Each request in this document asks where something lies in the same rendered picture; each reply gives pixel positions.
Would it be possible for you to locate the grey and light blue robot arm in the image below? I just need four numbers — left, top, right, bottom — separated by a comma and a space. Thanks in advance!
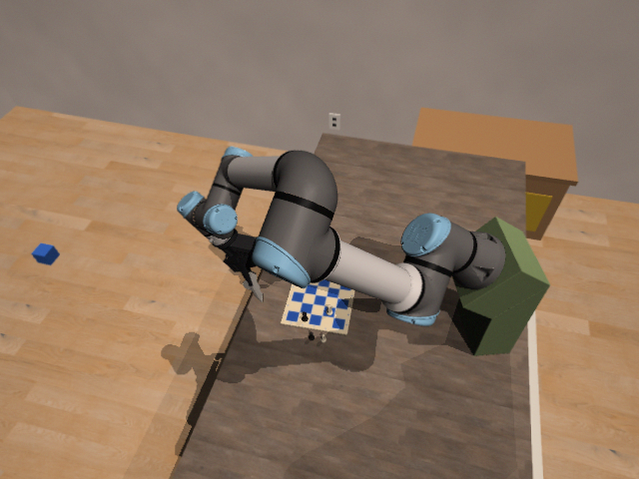
177, 147, 505, 326

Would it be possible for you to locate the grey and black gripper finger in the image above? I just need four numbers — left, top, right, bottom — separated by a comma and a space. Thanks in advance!
241, 263, 263, 302

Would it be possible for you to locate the blue and white chessboard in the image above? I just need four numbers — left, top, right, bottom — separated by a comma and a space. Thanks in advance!
281, 280, 355, 335

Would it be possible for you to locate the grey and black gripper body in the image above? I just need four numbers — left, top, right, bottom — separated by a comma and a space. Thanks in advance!
214, 229, 256, 272

